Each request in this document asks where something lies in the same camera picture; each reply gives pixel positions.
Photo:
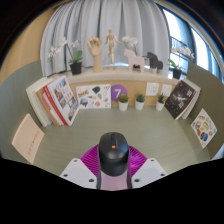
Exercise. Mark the white wall socket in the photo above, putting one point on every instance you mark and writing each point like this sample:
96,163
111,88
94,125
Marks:
166,90
152,89

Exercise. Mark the beige card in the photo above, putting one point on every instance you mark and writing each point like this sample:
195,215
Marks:
28,138

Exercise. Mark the brown book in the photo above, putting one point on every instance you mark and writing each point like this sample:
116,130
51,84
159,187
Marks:
46,108

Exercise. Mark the white orchid in black pot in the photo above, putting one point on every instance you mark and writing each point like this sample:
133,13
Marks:
130,40
76,68
177,73

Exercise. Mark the white book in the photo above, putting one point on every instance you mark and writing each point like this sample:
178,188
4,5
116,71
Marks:
35,98

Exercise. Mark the light wooden desk ledge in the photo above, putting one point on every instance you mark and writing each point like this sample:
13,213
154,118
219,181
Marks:
133,76

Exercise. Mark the colourful sticker sheet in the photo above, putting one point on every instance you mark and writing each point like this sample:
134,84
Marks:
203,128

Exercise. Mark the pink horse figure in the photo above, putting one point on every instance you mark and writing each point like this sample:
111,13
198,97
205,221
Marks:
135,60

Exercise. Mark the red and white magazine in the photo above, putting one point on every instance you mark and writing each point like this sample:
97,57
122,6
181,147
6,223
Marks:
63,98

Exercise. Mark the small plant in white pot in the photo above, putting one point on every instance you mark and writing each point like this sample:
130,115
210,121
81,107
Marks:
160,106
123,106
139,105

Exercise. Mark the purple round number sign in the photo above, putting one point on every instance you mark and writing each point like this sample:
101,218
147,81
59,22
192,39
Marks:
117,90

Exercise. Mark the white picture collage card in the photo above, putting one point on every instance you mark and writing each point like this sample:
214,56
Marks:
93,96

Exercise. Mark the window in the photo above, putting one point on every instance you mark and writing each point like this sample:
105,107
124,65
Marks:
200,43

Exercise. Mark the black book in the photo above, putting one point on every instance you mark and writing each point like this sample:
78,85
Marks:
180,99

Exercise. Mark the wooden mannequin figure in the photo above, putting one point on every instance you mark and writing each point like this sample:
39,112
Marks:
111,43

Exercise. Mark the black computer mouse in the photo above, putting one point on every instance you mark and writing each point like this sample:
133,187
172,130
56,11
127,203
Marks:
113,155

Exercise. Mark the grey-green desk partition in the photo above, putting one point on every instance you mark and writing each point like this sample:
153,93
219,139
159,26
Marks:
15,93
208,93

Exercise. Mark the grey curtain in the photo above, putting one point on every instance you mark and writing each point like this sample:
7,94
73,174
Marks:
110,16

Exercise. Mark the wooden hand model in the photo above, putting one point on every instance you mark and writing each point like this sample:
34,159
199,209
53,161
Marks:
96,50

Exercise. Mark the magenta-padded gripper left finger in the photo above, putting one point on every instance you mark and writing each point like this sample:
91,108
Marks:
78,173

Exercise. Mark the black horse figure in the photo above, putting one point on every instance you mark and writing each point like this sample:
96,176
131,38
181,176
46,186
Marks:
153,60

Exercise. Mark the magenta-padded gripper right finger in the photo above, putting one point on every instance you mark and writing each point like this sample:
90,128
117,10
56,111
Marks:
150,171

